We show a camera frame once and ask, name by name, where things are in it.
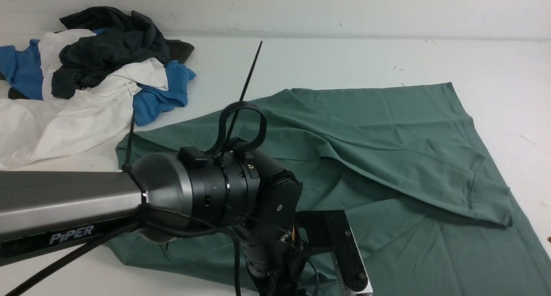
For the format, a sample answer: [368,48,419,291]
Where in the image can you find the green long-sleeve shirt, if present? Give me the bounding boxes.
[105,82,551,296]

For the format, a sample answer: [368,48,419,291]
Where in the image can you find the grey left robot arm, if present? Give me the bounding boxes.
[0,139,306,296]

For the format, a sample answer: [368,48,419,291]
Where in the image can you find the white crumpled shirt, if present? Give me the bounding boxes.
[0,29,169,171]

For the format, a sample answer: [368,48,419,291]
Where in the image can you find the blue crumpled shirt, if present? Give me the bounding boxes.
[0,39,195,126]

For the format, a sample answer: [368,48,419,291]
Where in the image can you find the dark grey crumpled garment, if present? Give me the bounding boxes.
[51,6,195,100]

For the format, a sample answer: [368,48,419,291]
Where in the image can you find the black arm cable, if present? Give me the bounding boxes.
[4,206,241,296]

